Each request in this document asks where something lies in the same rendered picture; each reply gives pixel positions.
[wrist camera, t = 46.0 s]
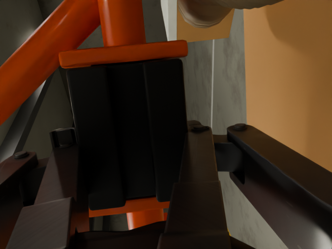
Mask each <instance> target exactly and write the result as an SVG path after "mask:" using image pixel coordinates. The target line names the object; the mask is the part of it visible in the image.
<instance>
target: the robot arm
mask: <svg viewBox="0 0 332 249"><path fill-rule="evenodd" d="M187 126H188V132H187V133H186V135H185V141H184V148H183V154H182V160H181V167H180V173H179V180H178V183H174V184H173V188H172V193H171V198H170V203H169V208H168V214H167V219H166V221H159V222H155V223H151V224H148V225H145V226H141V227H138V228H134V229H131V230H127V231H89V205H88V191H87V186H86V185H85V182H84V176H83V170H82V163H81V152H80V147H79V146H78V141H77V135H76V129H75V127H64V128H59V129H56V130H53V131H51V132H50V133H49V134H50V139H51V144H52V151H51V154H50V157H47V158H43V159H38V158H37V154H36V152H33V151H29V152H27V151H21V152H17V153H15V155H12V156H10V157H8V158H7V159H5V160H4V161H3V162H1V163H0V249H255V248H253V247H251V246H249V245H247V244H245V243H243V242H242V241H240V240H238V239H236V238H234V237H232V236H230V235H229V231H228V229H227V223H226V216H225V210H224V203H223V196H222V190H221V183H220V180H219V178H218V171H226V172H229V176H230V179H231V180H232V181H233V182H234V183H235V185H236V186H237V187H238V188H239V189H240V191H241V192H242V193H243V194H244V196H245V197H246V198H247V199H248V200H249V202H250V203H251V204H252V205H253V206H254V208H255V209H256V210H257V211H258V212H259V214H260V215H261V216H262V217H263V219H264V220H265V221H266V222H267V223H268V225H269V226H270V227H271V228H272V229H273V231H274V232H275V233H276V234H277V235H278V237H279V238H280V239H281V240H282V242H283V243H284V244H285V245H286V246H287V248H288V249H332V172H330V171H328V170H327V169H325V168H323V167H322V166H320V165H318V164H317V163H315V162H313V161H311V160H310V159H308V158H306V157H305V156H303V155H301V154H300V153H298V152H296V151H295V150H293V149H291V148H289V147H288V146H286V145H284V144H283V143H281V142H279V141H277V140H276V139H274V138H272V137H271V136H269V135H267V134H265V133H264V132H262V131H260V130H259V129H257V128H255V127H253V126H251V125H247V124H235V125H231V126H229V127H227V135H216V134H212V129H211V127H209V126H203V125H202V124H201V123H200V122H199V121H196V120H192V121H187Z"/></svg>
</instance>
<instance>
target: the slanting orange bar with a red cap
mask: <svg viewBox="0 0 332 249"><path fill-rule="evenodd" d="M100 25H101V22H100V15H99V7H98V0H63V1H62V2H61V4H60V5H59V6H58V7H57V8H56V9H55V10H54V11H53V12H52V13H51V14H50V15H49V16H48V17H47V18H46V19H45V20H44V21H43V22H42V23H41V24H40V25H39V27H38V28H37V29H36V30H35V31H34V32H33V33H32V34H31V35H30V36H29V37H28V38H27V39H26V40H25V41H24V42H23V43H22V44H21V45H20V46H19V47H18V48H17V50H16V51H15V52H14V53H13V54H12V55H11V56H10V57H9V58H8V59H7V60H6V61H5V62H4V63H3V64H2V65H1V66H0V126H1V125H2V124H3V123H4V122H5V121H6V120H7V119H8V118H9V117H10V116H11V115H12V114H13V113H14V112H15V111H16V110H17V109H18V108H19V107H20V106H21V105H22V104H23V103H24V102H25V101H26V100H27V99H28V98H29V97H30V96H31V94H32V93H33V92H34V91H35V90H36V89H37V88H38V87H39V86H40V85H41V84H42V83H43V82H44V81H45V80H46V79H47V78H48V77H49V76H50V75H51V74H52V73H53V72H54V71H55V70H56V69H57V68H58V67H59V66H60V62H59V56H58V55H59V52H61V51H63V50H73V49H77V48H78V47H79V46H80V45H81V44H82V43H83V42H84V41H85V40H86V39H87V38H88V37H89V36H90V35H91V34H92V33H93V32H94V31H95V30H96V29H97V28H98V27H99V26H100Z"/></svg>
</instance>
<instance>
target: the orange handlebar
mask: <svg viewBox="0 0 332 249"><path fill-rule="evenodd" d="M98 7H99V15H100V22H101V30H102V37H103V44H104V47H106V46H117V45H128V44H139V43H146V37H145V27H144V18H143V8H142V0H98ZM126 214H127V221H128V229H129V230H131V229H134V228H138V227H141V226H145V225H148V224H151V223H155V222H159V221H166V219H167V213H166V212H165V213H164V211H163V208H162V209H154V210H146V211H137V212H129V213H126Z"/></svg>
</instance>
